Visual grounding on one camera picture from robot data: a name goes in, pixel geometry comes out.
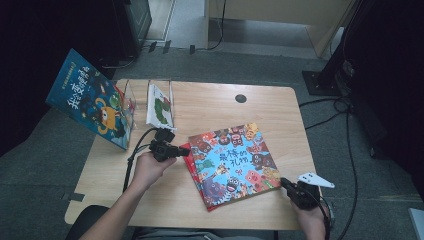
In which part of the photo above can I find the person's grey clothing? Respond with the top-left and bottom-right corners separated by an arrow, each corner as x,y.
133,226 -> 276,240

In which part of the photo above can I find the clear acrylic book rack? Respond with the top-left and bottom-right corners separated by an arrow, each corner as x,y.
114,78 -> 175,132

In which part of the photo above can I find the white box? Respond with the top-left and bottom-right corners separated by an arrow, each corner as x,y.
408,208 -> 424,240

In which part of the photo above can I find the person's left hand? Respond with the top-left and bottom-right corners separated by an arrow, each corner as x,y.
131,151 -> 178,193

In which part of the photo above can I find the red-spined colourful picture book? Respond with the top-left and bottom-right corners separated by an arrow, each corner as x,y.
179,122 -> 283,213

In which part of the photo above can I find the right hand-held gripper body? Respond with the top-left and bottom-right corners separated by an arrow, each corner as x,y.
287,172 -> 336,211

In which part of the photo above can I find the beige wooden cabinet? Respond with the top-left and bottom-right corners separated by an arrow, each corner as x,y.
208,0 -> 354,58

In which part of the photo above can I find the black floor cable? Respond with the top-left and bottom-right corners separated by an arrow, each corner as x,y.
101,54 -> 139,70
298,95 -> 351,108
304,109 -> 349,131
336,106 -> 359,240

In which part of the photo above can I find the white caterpillar board book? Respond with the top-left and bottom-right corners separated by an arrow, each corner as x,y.
146,83 -> 178,132

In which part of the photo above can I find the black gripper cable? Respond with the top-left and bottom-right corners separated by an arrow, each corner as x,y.
122,127 -> 161,194
301,189 -> 334,240

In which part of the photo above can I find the black hanging cable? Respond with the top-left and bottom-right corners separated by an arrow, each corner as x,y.
196,0 -> 228,52

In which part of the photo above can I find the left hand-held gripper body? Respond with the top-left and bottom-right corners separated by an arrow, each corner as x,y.
148,128 -> 181,163

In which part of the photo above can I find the person's right hand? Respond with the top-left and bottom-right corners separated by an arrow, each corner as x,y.
291,202 -> 329,235

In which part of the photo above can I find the blue monster picture book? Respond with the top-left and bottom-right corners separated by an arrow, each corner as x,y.
45,48 -> 137,151

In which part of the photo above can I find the black metal stand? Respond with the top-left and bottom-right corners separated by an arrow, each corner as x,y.
302,0 -> 371,98

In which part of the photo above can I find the dark curtain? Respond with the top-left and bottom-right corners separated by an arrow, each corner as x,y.
0,0 -> 116,158
343,0 -> 424,201

